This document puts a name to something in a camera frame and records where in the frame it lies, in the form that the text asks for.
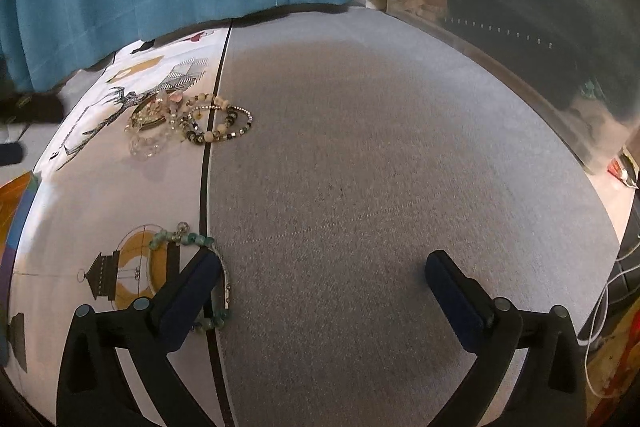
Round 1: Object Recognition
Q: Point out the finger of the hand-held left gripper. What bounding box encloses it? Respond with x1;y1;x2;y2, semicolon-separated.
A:
0;92;67;126
0;143;24;166

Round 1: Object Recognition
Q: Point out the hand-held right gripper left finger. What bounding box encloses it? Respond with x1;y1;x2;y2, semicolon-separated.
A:
56;251;226;427

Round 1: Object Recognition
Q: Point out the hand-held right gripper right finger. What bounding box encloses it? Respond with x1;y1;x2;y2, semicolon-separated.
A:
425;250;587;427

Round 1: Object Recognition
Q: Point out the turquoise bead bracelet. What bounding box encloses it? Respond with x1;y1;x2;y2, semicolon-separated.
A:
149;222;235;333

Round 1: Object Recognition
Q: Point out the gold chain bracelet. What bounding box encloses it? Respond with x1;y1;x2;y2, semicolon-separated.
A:
126;99;168;132

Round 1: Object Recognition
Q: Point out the clear crystal bracelet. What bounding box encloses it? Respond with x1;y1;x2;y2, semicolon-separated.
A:
129;129;169;160

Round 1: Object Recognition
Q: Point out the pink bead bracelet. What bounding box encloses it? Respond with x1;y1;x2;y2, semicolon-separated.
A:
160;89;189;130

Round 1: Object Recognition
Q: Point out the black silver beaded bracelet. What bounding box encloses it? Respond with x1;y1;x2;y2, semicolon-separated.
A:
182;104;253;146

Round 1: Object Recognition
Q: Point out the cream beaded bracelet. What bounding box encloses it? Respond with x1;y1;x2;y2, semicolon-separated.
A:
185;92;231;114

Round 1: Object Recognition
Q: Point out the colourful printed paper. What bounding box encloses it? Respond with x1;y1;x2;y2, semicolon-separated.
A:
0;171;41;269

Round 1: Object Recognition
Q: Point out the white printed paper sheet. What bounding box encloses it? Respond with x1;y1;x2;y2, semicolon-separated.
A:
7;27;233;427

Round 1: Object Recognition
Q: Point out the grey table cloth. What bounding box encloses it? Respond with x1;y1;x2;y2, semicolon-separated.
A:
200;4;622;427

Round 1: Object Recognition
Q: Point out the yellow red patterned cloth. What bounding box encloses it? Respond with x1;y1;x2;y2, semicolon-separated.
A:
585;307;640;427

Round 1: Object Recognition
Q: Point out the red white packet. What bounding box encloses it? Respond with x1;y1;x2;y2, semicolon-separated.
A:
607;151;640;190

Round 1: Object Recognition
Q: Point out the clear plastic storage bin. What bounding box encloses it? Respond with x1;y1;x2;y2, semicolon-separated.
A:
382;0;640;175

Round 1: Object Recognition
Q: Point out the white cable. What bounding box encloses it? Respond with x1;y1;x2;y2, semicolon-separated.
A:
582;227;640;398

